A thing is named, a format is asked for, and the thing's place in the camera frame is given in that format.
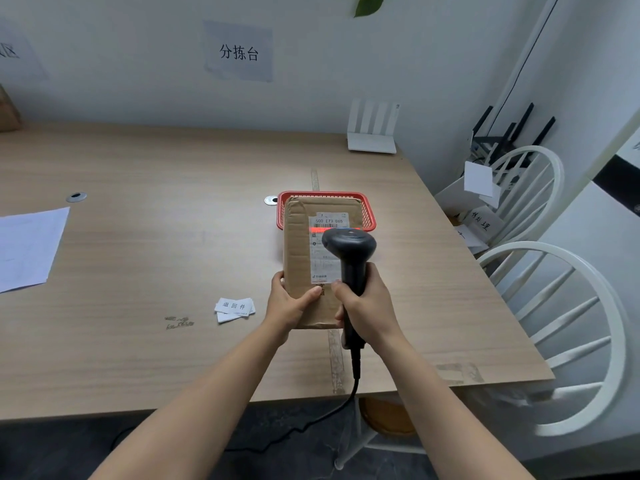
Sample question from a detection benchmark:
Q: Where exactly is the person's right hand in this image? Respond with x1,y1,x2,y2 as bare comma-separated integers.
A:
331,262,409,356

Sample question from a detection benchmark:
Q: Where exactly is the person's left hand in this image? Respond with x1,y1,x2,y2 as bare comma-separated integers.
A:
262,271,323,346

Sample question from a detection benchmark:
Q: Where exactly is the black barcode scanner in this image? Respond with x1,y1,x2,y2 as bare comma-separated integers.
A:
321,227,378,351

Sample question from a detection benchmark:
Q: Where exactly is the brown cardboard parcel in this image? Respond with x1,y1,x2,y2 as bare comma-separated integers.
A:
282,196,366,330

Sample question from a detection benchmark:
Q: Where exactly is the person's right forearm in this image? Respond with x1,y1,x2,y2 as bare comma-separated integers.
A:
369,339,537,480

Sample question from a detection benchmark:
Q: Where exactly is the person's left forearm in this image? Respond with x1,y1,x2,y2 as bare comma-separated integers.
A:
89,322,292,480

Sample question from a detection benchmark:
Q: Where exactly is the red plastic basket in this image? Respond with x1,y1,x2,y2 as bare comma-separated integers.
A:
276,191,378,233

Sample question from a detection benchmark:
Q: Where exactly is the wooden stool with white legs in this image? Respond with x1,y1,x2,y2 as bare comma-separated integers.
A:
333,396,427,471

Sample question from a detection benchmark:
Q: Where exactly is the white cardboard box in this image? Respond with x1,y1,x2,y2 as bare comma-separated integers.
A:
434,176,502,220

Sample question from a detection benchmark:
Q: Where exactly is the white router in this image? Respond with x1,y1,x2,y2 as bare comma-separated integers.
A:
346,99,401,155

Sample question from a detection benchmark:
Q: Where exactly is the handwritten paper sign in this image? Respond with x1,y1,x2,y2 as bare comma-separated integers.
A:
461,205,507,244

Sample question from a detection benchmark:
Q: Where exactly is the black router with antennas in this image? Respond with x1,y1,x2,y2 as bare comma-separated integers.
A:
470,102,557,168

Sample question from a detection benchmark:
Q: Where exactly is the white wooden chair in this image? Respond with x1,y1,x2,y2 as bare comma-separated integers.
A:
476,241,629,438
477,146,565,248

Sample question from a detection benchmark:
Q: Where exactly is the white paper sheet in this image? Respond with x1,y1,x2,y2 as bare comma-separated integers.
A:
0,207,71,294

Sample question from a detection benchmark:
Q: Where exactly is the brown cardboard box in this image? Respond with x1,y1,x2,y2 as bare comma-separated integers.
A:
0,85,23,133

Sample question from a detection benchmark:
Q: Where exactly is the black scanner cable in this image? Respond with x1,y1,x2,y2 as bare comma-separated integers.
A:
110,347,362,453

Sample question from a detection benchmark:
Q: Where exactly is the paper wall sign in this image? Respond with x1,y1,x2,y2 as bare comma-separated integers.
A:
202,20,275,83

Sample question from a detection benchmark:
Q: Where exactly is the black wall cable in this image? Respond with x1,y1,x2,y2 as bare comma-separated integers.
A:
499,0,562,138

